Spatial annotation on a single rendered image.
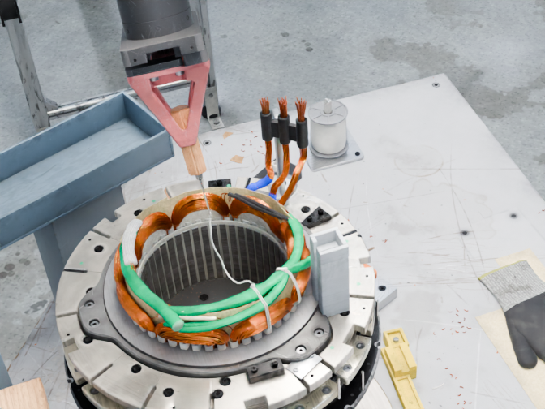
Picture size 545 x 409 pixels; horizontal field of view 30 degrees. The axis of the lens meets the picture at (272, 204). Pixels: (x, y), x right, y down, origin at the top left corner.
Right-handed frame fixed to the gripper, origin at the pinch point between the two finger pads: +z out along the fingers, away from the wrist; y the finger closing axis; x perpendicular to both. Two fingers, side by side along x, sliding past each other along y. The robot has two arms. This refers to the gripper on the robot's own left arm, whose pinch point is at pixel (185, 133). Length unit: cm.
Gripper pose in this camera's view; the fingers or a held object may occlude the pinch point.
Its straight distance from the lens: 87.3
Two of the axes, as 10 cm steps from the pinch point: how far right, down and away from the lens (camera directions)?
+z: 2.0, 9.1, 3.7
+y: -1.1, -3.6, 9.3
